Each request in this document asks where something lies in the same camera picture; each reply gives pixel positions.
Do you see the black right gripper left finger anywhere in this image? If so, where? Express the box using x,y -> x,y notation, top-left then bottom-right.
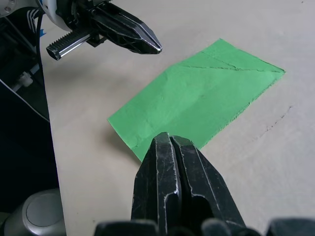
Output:
130,132 -> 183,223

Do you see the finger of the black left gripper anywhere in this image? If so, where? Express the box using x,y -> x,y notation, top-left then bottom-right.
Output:
98,2 -> 163,50
94,16 -> 160,55

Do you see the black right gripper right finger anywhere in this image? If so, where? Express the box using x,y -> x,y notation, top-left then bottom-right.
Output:
169,135 -> 247,227

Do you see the green paper sheet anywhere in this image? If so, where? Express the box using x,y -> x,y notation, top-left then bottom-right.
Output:
107,38 -> 286,163

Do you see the silver robot body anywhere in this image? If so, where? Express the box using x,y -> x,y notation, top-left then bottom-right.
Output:
0,188 -> 67,236

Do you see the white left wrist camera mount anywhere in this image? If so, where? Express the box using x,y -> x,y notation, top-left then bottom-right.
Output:
36,0 -> 74,32

